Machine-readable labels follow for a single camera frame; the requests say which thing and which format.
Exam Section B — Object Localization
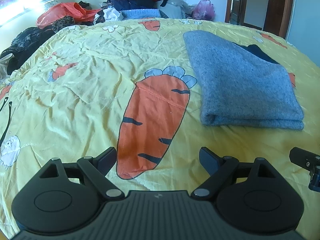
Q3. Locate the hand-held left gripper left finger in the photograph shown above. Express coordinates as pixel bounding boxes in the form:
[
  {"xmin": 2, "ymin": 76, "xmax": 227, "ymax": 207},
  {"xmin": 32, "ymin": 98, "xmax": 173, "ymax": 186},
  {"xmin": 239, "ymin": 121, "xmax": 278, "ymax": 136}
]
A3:
[{"xmin": 39, "ymin": 146, "xmax": 125, "ymax": 201}]

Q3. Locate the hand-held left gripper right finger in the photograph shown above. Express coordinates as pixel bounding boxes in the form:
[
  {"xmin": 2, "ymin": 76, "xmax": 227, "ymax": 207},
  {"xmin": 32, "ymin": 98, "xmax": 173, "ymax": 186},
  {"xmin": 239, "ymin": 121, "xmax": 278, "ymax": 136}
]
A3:
[{"xmin": 191, "ymin": 146, "xmax": 280, "ymax": 201}]

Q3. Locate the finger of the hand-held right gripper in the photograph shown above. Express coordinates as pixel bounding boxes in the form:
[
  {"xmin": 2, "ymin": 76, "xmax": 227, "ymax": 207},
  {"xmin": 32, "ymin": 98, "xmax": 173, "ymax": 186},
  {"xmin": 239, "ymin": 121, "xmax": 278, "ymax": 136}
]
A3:
[
  {"xmin": 289, "ymin": 146, "xmax": 320, "ymax": 172},
  {"xmin": 308, "ymin": 165, "xmax": 320, "ymax": 193}
]

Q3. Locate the grey sweater with navy sleeves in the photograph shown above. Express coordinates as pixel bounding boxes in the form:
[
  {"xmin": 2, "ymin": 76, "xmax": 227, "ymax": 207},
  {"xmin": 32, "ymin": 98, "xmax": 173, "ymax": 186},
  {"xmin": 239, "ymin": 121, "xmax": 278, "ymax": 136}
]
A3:
[{"xmin": 183, "ymin": 30, "xmax": 305, "ymax": 131}]

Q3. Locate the yellow carrot print bedsheet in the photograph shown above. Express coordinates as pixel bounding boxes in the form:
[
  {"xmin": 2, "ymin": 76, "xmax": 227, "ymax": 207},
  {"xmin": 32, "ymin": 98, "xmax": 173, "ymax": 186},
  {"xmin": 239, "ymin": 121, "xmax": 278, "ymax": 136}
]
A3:
[{"xmin": 0, "ymin": 17, "xmax": 320, "ymax": 240}]

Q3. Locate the black floral cloth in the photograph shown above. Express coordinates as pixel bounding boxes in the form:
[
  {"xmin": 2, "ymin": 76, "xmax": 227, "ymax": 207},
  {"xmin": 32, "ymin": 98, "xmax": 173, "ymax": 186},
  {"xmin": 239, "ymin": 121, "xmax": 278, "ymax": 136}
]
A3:
[{"xmin": 0, "ymin": 27, "xmax": 56, "ymax": 76}]

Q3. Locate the leopard print cloth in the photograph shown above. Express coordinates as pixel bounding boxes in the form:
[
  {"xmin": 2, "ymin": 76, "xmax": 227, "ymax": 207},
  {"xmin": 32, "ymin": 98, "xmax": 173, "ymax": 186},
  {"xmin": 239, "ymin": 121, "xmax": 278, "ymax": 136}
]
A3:
[{"xmin": 51, "ymin": 15, "xmax": 76, "ymax": 33}]

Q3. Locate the white crumpled plastic bag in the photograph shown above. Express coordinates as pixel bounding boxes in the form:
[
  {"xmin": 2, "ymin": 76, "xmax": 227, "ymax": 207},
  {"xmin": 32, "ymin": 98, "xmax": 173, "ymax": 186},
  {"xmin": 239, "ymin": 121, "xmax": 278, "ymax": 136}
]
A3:
[{"xmin": 103, "ymin": 8, "xmax": 125, "ymax": 22}]

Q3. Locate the blue quilted blanket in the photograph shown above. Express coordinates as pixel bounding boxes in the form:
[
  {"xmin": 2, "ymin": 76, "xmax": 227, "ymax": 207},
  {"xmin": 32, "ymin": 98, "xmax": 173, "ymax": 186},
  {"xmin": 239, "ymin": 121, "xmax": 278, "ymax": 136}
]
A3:
[{"xmin": 121, "ymin": 9, "xmax": 167, "ymax": 20}]

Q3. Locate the pink plastic bag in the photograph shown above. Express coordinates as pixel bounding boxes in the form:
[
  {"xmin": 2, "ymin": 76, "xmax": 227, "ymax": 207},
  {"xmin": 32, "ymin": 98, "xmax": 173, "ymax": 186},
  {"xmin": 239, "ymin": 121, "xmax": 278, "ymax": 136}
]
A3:
[{"xmin": 191, "ymin": 0, "xmax": 216, "ymax": 21}]

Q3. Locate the brown wooden door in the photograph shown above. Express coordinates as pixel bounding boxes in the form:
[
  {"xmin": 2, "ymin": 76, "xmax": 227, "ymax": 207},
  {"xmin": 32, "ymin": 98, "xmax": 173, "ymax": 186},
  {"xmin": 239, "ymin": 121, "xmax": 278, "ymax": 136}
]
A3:
[{"xmin": 262, "ymin": 0, "xmax": 296, "ymax": 40}]

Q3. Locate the pale blue bed cover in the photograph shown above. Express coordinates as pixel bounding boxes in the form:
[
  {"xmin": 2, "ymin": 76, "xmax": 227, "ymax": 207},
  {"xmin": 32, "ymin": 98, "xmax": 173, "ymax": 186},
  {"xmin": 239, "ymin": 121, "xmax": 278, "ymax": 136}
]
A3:
[{"xmin": 158, "ymin": 0, "xmax": 191, "ymax": 20}]

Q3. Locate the orange plastic bag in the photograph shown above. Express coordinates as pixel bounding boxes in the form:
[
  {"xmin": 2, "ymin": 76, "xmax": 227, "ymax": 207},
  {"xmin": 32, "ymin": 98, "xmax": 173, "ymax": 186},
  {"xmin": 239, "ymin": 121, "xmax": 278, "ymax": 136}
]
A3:
[{"xmin": 36, "ymin": 2, "xmax": 102, "ymax": 30}]

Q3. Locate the navy jacket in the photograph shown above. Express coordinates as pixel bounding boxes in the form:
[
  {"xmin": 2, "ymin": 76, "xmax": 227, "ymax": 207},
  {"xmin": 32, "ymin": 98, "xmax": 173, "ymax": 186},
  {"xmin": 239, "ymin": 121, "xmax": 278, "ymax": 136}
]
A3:
[{"xmin": 109, "ymin": 0, "xmax": 157, "ymax": 12}]

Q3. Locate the bright window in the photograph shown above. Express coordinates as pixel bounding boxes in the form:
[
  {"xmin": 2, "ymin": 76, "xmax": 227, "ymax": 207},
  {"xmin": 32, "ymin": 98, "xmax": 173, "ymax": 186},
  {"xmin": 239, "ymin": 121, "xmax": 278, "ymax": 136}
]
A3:
[{"xmin": 0, "ymin": 0, "xmax": 61, "ymax": 27}]

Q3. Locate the thin black strap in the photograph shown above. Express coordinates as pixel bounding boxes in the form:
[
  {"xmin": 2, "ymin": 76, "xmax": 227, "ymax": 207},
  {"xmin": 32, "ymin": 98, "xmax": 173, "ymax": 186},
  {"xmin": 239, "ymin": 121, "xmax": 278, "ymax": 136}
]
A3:
[{"xmin": 0, "ymin": 96, "xmax": 13, "ymax": 143}]

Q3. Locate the wooden door frame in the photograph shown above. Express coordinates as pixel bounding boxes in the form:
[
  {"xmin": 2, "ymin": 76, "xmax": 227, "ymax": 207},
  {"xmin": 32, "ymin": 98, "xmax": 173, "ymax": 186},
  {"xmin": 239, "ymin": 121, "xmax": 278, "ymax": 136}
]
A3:
[{"xmin": 224, "ymin": 0, "xmax": 248, "ymax": 26}]

